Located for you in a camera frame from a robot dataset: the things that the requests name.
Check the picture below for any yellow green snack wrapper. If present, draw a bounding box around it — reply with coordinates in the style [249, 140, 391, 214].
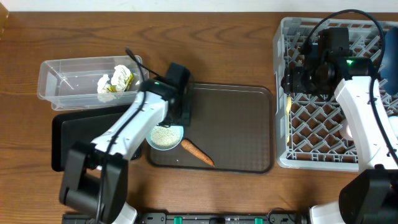
[107, 73, 134, 93]

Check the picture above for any light blue cup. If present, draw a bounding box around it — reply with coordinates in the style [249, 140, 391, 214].
[389, 116, 398, 138]

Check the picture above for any pink and white cup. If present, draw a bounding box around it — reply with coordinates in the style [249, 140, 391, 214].
[339, 119, 353, 141]

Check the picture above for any clear plastic bin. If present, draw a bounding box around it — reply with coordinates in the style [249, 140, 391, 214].
[37, 55, 149, 111]

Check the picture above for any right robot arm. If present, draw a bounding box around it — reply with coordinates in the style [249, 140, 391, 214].
[273, 14, 397, 223]

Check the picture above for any black bin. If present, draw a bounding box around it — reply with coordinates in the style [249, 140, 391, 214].
[52, 105, 129, 172]

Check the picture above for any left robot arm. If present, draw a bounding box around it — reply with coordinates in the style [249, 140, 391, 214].
[59, 63, 192, 223]

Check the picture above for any yellow plastic spoon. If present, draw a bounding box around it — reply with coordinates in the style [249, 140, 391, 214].
[285, 96, 292, 142]

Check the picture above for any white crumpled paper in bin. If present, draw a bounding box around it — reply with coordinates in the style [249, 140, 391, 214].
[97, 74, 117, 103]

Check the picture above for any light blue rice bowl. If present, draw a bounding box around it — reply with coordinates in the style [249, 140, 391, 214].
[146, 126, 183, 151]

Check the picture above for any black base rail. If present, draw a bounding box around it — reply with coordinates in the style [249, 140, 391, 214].
[62, 211, 312, 224]

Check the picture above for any orange carrot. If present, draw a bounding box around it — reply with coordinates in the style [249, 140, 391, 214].
[180, 139, 215, 167]

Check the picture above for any brown serving tray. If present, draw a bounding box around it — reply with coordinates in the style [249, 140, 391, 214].
[148, 83, 275, 174]

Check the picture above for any white tissue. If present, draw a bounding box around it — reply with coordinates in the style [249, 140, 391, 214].
[111, 65, 134, 92]

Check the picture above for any grey dishwasher rack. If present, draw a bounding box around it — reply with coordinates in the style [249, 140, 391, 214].
[273, 17, 381, 172]

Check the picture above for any dark blue plate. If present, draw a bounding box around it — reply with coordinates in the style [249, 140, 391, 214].
[381, 27, 397, 95]

